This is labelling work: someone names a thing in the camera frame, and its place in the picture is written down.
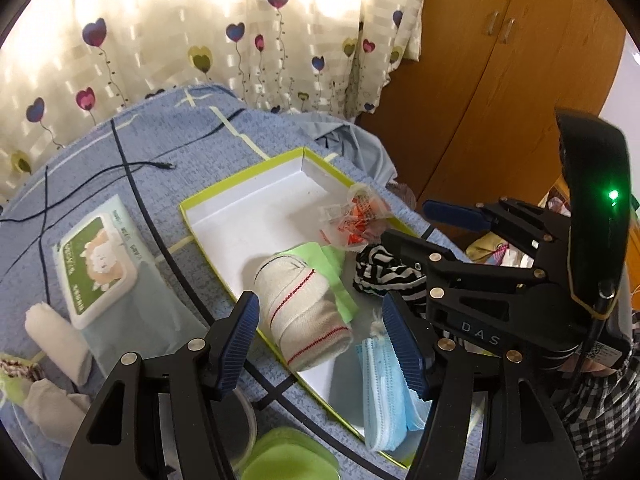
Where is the green cream jar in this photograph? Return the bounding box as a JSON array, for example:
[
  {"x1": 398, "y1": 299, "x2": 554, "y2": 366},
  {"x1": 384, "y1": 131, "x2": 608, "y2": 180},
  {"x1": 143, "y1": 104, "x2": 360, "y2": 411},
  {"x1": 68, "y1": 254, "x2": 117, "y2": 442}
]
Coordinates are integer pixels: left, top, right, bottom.
[{"x1": 241, "y1": 427, "x2": 341, "y2": 480}]

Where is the black white striped cloth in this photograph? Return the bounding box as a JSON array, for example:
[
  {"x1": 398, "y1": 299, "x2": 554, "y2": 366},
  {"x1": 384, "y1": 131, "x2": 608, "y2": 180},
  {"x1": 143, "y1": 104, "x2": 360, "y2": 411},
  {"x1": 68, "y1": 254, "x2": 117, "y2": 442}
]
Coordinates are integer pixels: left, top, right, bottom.
[{"x1": 352, "y1": 244, "x2": 427, "y2": 318}]

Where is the right hand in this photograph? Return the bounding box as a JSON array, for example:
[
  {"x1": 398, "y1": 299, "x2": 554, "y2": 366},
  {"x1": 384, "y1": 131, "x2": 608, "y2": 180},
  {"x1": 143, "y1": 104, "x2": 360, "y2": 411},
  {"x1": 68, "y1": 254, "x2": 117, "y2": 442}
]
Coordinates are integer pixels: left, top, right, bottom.
[{"x1": 554, "y1": 353, "x2": 638, "y2": 377}]

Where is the orange candy plastic bag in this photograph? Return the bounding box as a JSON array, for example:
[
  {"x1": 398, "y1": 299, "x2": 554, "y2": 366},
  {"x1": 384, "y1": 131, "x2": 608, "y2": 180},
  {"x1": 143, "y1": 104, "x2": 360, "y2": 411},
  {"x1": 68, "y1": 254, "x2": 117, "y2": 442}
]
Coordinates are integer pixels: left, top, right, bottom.
[{"x1": 319, "y1": 183, "x2": 393, "y2": 252}]

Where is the wet wipes pack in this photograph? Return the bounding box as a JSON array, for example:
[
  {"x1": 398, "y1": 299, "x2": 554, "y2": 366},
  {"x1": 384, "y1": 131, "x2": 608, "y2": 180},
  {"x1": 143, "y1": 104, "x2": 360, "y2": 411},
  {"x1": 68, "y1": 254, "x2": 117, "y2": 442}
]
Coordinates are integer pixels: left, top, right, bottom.
[{"x1": 52, "y1": 195, "x2": 206, "y2": 376}]

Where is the cream bandage towel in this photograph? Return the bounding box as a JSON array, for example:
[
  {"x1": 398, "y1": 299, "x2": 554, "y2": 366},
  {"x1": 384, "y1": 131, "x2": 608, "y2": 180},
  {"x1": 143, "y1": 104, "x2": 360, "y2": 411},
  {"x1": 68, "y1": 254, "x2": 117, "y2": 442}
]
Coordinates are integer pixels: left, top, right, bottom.
[{"x1": 253, "y1": 255, "x2": 352, "y2": 372}]

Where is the wooden wardrobe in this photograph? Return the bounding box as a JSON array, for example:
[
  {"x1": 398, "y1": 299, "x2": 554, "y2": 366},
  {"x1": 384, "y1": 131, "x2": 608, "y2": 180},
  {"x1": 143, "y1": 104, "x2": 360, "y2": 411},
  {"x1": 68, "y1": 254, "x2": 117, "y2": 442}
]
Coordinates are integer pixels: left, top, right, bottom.
[{"x1": 359, "y1": 0, "x2": 626, "y2": 206}]

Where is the clear plastic jar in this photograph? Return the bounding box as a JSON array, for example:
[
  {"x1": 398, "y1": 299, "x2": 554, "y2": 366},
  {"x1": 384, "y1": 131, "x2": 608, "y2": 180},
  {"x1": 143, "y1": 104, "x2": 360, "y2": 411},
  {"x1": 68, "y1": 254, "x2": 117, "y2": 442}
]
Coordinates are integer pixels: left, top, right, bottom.
[{"x1": 214, "y1": 388, "x2": 257, "y2": 476}]

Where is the small green cloth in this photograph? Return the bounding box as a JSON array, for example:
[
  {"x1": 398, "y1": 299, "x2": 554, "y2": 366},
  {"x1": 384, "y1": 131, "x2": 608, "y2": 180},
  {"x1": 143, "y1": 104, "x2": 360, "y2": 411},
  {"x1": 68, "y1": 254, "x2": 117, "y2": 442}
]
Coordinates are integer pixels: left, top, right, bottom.
[{"x1": 283, "y1": 242, "x2": 358, "y2": 323}]

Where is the black cable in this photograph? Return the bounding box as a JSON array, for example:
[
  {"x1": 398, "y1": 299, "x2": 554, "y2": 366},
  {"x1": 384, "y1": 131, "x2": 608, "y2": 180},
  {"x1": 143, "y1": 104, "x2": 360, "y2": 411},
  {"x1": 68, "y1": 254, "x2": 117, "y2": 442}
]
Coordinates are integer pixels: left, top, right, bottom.
[{"x1": 0, "y1": 159, "x2": 177, "y2": 226}]

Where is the green white box lid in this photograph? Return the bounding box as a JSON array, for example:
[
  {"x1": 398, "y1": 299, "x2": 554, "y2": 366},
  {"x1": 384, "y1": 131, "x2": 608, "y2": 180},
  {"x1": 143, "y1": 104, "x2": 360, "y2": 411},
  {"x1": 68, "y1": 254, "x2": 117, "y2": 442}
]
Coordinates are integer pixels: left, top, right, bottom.
[{"x1": 178, "y1": 145, "x2": 482, "y2": 470}]

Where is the heart pattern curtain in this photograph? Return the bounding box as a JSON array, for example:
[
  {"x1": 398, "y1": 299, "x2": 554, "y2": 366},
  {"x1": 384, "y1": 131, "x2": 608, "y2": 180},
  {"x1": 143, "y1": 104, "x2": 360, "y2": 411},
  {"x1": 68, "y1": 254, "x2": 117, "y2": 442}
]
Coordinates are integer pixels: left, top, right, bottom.
[{"x1": 1, "y1": 0, "x2": 424, "y2": 200}]

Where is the blue face mask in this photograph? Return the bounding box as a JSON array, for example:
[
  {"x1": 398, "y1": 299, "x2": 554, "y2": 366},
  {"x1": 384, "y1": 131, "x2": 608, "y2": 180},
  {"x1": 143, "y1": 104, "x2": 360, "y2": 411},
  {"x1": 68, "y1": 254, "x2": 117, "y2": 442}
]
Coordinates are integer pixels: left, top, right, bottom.
[{"x1": 357, "y1": 321, "x2": 432, "y2": 452}]

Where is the white towel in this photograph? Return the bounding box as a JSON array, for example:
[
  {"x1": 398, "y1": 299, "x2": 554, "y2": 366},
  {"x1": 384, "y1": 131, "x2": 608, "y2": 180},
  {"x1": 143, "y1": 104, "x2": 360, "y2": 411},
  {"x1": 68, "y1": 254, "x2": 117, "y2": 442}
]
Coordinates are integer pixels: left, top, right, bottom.
[{"x1": 24, "y1": 302, "x2": 92, "y2": 387}]

